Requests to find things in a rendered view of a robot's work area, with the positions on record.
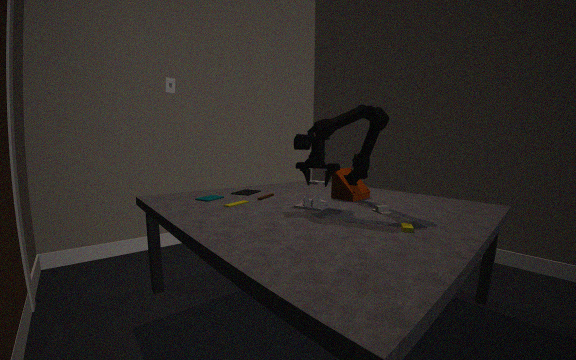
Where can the teal flat rectangular plate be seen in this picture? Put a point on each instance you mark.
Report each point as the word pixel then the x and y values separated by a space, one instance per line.
pixel 209 198

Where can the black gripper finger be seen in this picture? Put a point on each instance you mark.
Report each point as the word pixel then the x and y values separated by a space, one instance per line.
pixel 328 175
pixel 307 174

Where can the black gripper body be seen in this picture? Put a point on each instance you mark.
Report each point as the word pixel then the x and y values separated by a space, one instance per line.
pixel 329 166

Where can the small yellow block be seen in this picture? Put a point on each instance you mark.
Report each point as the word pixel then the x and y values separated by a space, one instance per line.
pixel 406 227

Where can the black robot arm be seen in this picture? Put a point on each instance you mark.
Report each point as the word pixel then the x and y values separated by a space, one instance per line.
pixel 324 128

